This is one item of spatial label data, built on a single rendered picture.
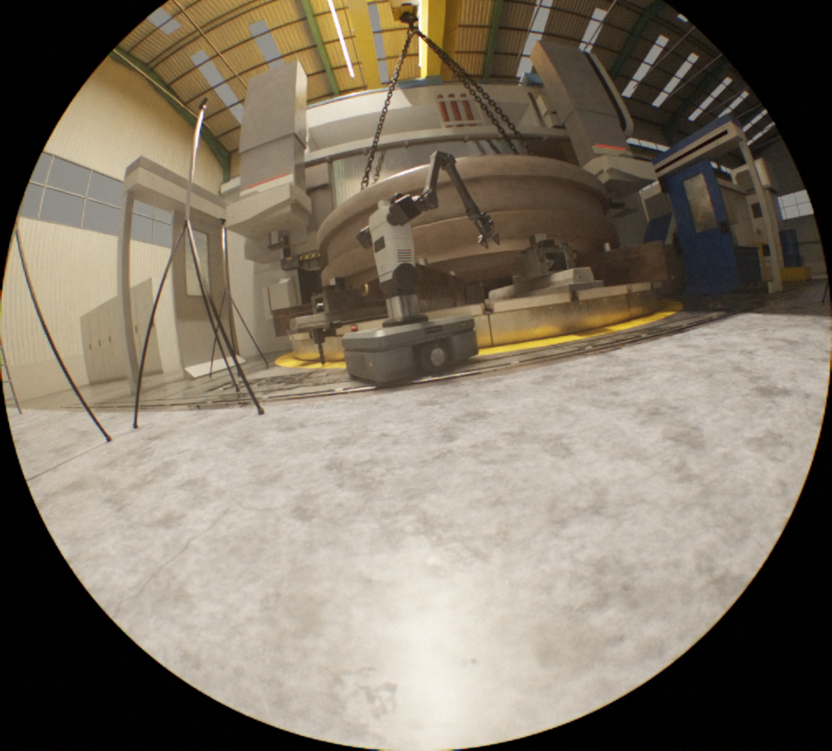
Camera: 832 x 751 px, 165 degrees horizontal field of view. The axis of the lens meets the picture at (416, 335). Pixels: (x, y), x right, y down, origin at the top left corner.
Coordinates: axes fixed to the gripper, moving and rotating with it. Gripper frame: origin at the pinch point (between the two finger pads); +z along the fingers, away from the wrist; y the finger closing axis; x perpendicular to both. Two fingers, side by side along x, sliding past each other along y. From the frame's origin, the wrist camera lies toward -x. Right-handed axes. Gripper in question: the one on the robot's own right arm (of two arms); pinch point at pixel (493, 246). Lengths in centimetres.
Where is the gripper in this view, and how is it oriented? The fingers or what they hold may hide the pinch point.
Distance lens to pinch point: 190.8
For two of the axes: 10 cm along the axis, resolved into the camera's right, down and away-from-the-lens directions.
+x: -6.4, 6.4, -4.3
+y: -5.4, 0.2, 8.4
